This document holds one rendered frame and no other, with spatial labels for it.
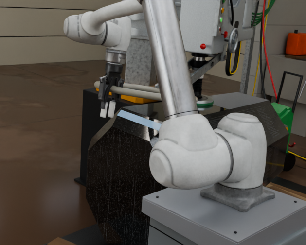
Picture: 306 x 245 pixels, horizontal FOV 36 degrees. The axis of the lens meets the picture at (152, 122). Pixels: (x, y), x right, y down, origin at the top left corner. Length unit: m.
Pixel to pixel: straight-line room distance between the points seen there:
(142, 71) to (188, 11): 0.83
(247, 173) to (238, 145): 0.10
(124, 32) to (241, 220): 0.96
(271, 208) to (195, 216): 0.25
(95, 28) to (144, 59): 1.50
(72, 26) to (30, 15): 6.94
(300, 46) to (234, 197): 4.51
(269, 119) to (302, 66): 2.48
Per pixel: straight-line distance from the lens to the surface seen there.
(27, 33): 8.85
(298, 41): 5.84
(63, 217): 3.24
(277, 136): 2.96
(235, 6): 3.03
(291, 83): 5.51
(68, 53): 9.35
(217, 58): 2.91
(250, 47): 5.29
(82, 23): 1.91
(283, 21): 5.86
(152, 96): 1.98
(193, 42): 2.70
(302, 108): 5.62
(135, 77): 3.41
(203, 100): 2.76
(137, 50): 3.38
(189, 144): 1.32
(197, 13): 2.68
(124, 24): 2.00
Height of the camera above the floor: 1.50
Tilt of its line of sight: 16 degrees down
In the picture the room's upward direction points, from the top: 5 degrees clockwise
